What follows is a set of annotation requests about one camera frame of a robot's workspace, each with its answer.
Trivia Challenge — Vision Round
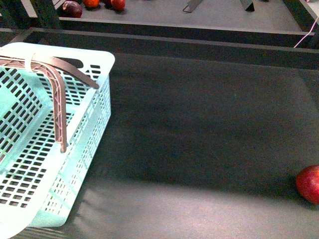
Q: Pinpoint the brown basket handle front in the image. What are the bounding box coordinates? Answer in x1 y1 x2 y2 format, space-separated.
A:
0 59 68 153

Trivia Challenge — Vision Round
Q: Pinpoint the brown basket handle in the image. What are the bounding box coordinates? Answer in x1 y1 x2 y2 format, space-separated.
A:
0 59 68 153
0 52 99 89

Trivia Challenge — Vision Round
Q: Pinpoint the light blue plastic basket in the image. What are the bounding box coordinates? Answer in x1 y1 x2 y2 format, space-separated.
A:
0 42 115 239

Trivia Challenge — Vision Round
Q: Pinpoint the red apple on shelf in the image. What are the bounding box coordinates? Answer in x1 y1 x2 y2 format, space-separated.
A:
111 0 126 11

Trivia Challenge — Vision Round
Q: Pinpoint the dark red apple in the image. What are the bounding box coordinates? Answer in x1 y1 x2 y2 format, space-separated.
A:
62 0 83 18

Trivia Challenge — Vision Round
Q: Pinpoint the orange red fruit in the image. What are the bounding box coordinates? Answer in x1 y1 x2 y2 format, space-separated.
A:
82 0 100 8

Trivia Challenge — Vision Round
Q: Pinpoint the white zip tie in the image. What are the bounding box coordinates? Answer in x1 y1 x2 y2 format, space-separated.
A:
24 52 36 72

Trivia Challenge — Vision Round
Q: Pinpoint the grey metal bracket left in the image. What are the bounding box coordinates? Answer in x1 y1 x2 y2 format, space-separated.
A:
182 0 202 13

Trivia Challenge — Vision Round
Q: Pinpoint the grey metal bracket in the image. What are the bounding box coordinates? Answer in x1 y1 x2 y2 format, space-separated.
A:
182 0 202 13
240 0 255 12

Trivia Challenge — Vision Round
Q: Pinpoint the grey metal bracket right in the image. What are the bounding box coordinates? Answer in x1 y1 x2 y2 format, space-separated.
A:
240 0 255 12

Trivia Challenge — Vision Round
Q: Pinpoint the pink cable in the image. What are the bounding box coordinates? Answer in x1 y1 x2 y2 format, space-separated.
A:
294 15 319 48

